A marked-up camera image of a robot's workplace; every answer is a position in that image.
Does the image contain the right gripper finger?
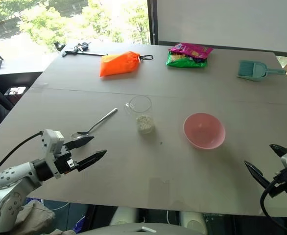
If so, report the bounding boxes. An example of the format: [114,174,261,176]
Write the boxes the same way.
[269,143,287,158]
[244,160,272,189]

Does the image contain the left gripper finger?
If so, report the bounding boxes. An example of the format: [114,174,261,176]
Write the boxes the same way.
[66,136,95,151]
[77,149,108,172]

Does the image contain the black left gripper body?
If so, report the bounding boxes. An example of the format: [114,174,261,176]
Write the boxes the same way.
[56,143,79,175]

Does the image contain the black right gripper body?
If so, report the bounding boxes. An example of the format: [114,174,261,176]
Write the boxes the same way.
[267,168,287,198]

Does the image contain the silver metal spoon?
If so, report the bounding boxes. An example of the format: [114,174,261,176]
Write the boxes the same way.
[71,108,119,141]

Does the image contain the beige cloth bag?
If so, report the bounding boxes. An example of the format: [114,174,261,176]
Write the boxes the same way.
[10,199,56,235]

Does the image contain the white rounded shape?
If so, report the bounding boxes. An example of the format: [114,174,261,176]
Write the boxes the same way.
[178,211,208,235]
[109,206,141,226]

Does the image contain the pink plastic bowl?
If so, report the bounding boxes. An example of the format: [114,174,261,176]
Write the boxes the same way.
[183,112,226,150]

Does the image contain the clear glass cup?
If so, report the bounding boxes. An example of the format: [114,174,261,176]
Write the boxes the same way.
[123,95,157,135]

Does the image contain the teal plastic dustpan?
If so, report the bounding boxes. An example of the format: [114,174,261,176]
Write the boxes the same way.
[237,60,287,84]

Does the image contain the black device with white parts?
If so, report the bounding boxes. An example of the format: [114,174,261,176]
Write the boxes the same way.
[4,86,27,96]

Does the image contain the teal hand brush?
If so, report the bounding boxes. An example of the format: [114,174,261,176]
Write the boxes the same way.
[238,60,257,78]

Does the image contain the long black rod tool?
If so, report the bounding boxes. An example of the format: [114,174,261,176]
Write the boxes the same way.
[61,48,109,58]

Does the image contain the black key bunch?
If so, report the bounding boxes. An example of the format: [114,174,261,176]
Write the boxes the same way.
[73,42,92,53]

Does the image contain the green snack bag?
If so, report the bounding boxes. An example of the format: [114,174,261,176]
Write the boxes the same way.
[166,50,209,68]

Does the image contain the magenta snack bag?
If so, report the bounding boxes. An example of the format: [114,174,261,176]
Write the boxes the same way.
[168,42,214,60]

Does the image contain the white board panel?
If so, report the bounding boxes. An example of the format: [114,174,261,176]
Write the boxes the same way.
[155,0,287,59]

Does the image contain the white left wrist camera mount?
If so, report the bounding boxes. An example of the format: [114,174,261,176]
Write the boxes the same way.
[40,129,65,180]

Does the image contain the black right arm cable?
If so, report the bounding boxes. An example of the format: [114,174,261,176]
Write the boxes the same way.
[260,178,287,235]

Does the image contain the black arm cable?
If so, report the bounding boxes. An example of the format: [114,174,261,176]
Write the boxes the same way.
[0,131,44,190]
[260,178,287,235]

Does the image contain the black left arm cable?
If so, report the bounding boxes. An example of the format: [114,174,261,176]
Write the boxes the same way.
[0,131,44,190]

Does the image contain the orange drawstring bag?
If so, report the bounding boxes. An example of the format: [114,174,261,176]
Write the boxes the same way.
[99,50,142,79]

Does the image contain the black bag cord clip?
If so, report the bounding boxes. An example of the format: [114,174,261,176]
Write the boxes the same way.
[138,54,154,63]

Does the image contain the black window frame post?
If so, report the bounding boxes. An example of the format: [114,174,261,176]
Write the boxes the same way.
[146,0,159,46]

